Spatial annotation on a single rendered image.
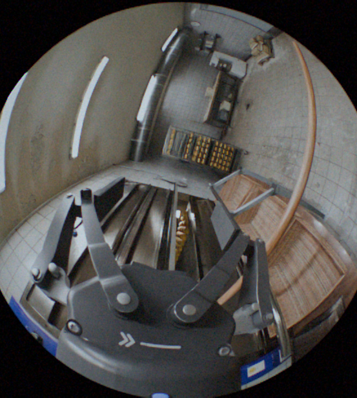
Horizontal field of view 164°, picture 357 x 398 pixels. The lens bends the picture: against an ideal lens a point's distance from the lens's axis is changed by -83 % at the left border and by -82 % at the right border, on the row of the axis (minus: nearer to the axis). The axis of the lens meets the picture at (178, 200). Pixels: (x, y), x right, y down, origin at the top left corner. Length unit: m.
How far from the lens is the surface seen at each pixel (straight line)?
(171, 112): 5.35
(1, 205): 1.19
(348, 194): 1.56
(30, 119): 1.22
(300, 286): 1.02
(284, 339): 0.41
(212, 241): 1.15
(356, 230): 1.50
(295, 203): 0.36
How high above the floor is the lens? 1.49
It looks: 6 degrees down
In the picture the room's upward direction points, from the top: 76 degrees counter-clockwise
